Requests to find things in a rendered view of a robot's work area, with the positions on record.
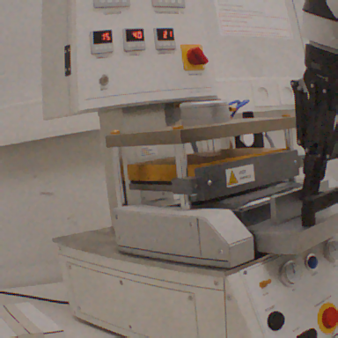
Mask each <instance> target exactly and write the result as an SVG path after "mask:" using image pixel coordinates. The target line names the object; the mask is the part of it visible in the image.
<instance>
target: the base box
mask: <svg viewBox="0 0 338 338"><path fill-rule="evenodd" d="M55 245H56V248H57V252H58V259H59V262H60V265H61V271H62V276H63V282H64V284H65V289H66V293H67V295H68V300H69V304H70V310H71V313H72V314H73V315H74V316H76V317H78V318H80V319H82V320H86V321H88V322H90V323H92V324H94V325H97V326H98V327H103V328H106V329H108V330H111V331H113V332H116V333H117V334H121V335H125V336H127V337H129V338H264V336H263V333H262V331H261V329H260V325H259V322H258V320H257V317H256V316H255V312H254V309H253V307H252V304H251V302H250V300H249V299H250V298H249V297H248V295H247V291H246V289H245V285H244V284H243V282H242V281H243V280H242V279H241V276H240V274H239V272H237V273H235V274H232V275H229V276H223V277H221V276H214V275H210V276H209V275H205V274H200V273H190V272H186V271H181V270H176V269H171V268H163V267H158V266H152V265H148V264H144V263H139V262H134V261H125V260H122V259H116V258H112V257H109V256H107V255H103V254H97V253H90V252H89V251H85V250H80V249H76V248H73V247H72V246H64V245H60V244H58V243H55Z"/></svg>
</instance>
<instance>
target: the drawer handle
mask: <svg viewBox="0 0 338 338"><path fill-rule="evenodd" d="M336 203H338V185H336V186H334V187H330V188H328V189H324V190H322V191H320V192H318V193H317V194H315V195H310V196H307V197H305V198H304V199H303V204H302V208H301V215H302V222H301V224H302V226H313V225H315V220H316V218H315V213H317V212H319V211H322V210H324V209H327V208H329V207H332V206H333V205H335V204H336Z"/></svg>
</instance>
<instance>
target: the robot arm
mask: <svg viewBox="0 0 338 338"><path fill-rule="evenodd" d="M302 10H303V22H302V23H303V25H302V27H303V28H302V36H303V37H305V38H306V39H308V40H309V43H306V44H305V66H306V67H305V73H304V74H303V78H300V79H298V80H296V79H292V80H291V81H290V86H291V89H292V91H293V94H294V98H295V110H296V126H297V145H298V146H301V147H302V148H303V149H304V150H305V161H304V166H303V169H302V171H303V174H304V175H305V178H304V183H303V186H302V190H301V195H300V200H301V201H303V199H304V198H305V197H307V196H310V195H315V194H317V193H318V192H319V188H320V181H321V180H324V178H325V176H326V168H327V162H328V161H330V160H333V159H337V158H338V120H337V123H336V124H335V125H336V126H335V128H334V123H335V121H334V119H335V117H336V115H337V114H338V113H337V111H338V0H305V3H304V6H303V8H302ZM307 92H308V94H309V97H308V94H307ZM316 152H317V153H316Z"/></svg>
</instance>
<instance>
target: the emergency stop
mask: <svg viewBox="0 0 338 338"><path fill-rule="evenodd" d="M337 321H338V312H337V311H336V309H335V308H333V307H328V308H327V309H325V310H324V312H323V313H322V323H323V325H324V327H326V328H332V327H334V326H335V325H336V323H337Z"/></svg>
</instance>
